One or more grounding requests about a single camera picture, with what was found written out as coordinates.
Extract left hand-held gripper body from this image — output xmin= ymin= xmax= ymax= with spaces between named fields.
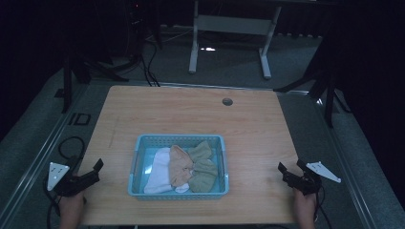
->
xmin=47 ymin=161 xmax=100 ymax=198

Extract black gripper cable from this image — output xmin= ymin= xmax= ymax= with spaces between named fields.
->
xmin=43 ymin=135 xmax=86 ymax=229
xmin=313 ymin=184 xmax=333 ymax=229

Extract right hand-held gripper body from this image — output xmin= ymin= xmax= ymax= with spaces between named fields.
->
xmin=281 ymin=160 xmax=342 ymax=197

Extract light blue plastic basket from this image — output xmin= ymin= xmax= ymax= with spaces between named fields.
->
xmin=127 ymin=134 xmax=230 ymax=201

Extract person's right hand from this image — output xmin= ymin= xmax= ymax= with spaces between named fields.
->
xmin=292 ymin=188 xmax=318 ymax=222

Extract green sock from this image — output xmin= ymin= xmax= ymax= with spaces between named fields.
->
xmin=186 ymin=140 xmax=213 ymax=162
xmin=188 ymin=158 xmax=220 ymax=194

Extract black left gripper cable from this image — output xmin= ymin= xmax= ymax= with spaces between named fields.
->
xmin=43 ymin=135 xmax=86 ymax=229

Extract tan and white cloth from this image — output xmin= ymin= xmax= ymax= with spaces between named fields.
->
xmin=143 ymin=146 xmax=191 ymax=195

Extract white metal table frame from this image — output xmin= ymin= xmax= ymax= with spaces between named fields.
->
xmin=188 ymin=0 xmax=283 ymax=80

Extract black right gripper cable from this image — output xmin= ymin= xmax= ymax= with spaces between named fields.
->
xmin=313 ymin=184 xmax=333 ymax=229

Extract black floor cables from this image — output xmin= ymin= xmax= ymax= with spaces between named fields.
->
xmin=122 ymin=18 xmax=195 ymax=88

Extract peach sock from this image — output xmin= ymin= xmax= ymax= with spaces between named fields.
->
xmin=168 ymin=144 xmax=195 ymax=188

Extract black metal stand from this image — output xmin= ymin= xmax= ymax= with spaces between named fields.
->
xmin=273 ymin=31 xmax=352 ymax=129
xmin=60 ymin=47 xmax=130 ymax=115

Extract person's left hand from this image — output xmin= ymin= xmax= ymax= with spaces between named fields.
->
xmin=57 ymin=190 xmax=86 ymax=222

